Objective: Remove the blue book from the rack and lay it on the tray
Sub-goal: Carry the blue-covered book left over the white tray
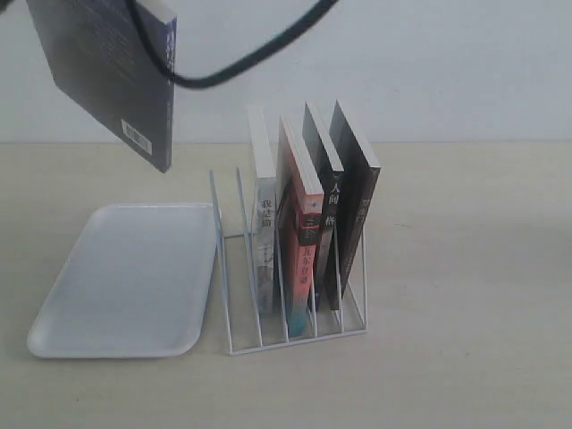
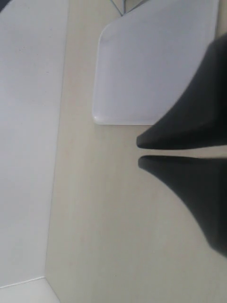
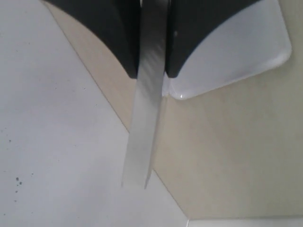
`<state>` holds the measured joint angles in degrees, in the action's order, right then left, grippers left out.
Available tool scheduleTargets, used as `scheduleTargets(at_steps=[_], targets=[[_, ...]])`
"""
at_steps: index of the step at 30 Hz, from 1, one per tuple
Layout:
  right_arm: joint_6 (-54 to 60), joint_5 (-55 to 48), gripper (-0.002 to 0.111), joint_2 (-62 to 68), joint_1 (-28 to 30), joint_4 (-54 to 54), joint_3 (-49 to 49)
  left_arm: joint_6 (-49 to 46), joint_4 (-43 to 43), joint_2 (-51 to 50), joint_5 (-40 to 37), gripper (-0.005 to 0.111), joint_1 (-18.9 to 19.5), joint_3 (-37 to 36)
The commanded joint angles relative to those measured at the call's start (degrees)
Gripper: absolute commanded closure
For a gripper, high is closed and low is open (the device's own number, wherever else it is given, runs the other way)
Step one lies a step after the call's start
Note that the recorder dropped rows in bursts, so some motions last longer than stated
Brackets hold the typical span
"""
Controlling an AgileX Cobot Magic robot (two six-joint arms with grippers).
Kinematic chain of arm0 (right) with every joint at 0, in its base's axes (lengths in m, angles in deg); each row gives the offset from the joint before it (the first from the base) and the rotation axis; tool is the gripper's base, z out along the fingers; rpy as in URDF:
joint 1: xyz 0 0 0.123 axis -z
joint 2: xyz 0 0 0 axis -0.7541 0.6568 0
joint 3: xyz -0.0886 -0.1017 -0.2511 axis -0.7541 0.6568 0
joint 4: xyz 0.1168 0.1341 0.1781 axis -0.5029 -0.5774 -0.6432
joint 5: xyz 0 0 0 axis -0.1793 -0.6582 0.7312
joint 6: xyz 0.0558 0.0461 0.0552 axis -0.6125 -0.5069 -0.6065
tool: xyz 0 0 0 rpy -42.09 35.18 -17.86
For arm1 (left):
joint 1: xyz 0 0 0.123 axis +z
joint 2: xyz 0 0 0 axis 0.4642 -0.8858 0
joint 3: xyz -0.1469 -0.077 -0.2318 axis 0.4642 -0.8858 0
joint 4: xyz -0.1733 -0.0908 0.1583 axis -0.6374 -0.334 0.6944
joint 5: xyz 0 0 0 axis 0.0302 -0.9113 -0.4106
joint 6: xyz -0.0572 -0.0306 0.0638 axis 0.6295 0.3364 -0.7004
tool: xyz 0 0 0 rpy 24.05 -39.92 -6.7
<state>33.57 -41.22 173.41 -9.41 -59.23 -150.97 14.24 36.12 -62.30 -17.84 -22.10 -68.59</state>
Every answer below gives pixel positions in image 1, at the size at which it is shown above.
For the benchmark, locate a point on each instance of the grey white spine book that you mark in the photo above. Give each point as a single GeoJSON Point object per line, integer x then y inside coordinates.
{"type": "Point", "coordinates": [264, 205]}

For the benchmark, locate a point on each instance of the white wire book rack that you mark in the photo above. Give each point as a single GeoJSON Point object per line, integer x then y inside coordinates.
{"type": "Point", "coordinates": [247, 330]}

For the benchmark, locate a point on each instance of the white plastic tray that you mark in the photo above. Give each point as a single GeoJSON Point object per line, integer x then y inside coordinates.
{"type": "Point", "coordinates": [135, 285]}

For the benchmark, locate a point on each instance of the red teal spine book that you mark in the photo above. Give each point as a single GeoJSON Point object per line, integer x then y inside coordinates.
{"type": "Point", "coordinates": [299, 217]}

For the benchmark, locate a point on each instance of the black book white characters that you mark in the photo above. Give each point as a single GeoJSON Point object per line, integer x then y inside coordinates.
{"type": "Point", "coordinates": [329, 168]}

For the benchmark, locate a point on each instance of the blue moon cover book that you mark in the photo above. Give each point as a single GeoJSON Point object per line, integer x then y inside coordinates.
{"type": "Point", "coordinates": [96, 58]}

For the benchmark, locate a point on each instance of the dark brown book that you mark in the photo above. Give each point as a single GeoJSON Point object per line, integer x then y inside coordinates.
{"type": "Point", "coordinates": [361, 172]}

